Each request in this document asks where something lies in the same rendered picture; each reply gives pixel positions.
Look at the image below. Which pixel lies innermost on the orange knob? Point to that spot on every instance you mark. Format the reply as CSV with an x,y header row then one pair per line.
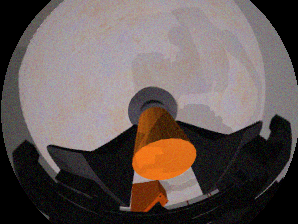
x,y
162,149

